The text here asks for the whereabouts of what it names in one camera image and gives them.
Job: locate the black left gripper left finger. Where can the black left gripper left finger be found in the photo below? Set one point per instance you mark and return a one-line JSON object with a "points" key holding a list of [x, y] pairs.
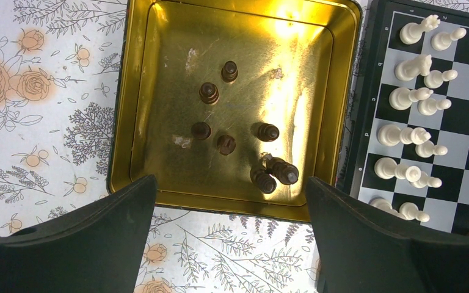
{"points": [[96, 248]]}

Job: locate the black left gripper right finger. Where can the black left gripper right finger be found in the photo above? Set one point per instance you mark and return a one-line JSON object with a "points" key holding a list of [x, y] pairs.
{"points": [[365, 249]]}

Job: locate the brown chess piece in tin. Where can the brown chess piece in tin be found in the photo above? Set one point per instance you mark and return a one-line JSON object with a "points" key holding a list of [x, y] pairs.
{"points": [[285, 172], [264, 181]]}

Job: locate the row of white chess pieces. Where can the row of white chess pieces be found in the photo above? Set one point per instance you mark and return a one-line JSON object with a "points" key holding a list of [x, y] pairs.
{"points": [[429, 178]]}

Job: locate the black white chess board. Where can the black white chess board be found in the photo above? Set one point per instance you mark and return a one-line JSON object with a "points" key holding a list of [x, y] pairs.
{"points": [[407, 139]]}

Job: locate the floral patterned table mat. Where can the floral patterned table mat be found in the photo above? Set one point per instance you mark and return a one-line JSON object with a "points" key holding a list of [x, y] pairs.
{"points": [[54, 144]]}

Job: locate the gold metal tin tray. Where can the gold metal tin tray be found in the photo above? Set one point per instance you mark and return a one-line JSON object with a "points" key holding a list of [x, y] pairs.
{"points": [[209, 90]]}

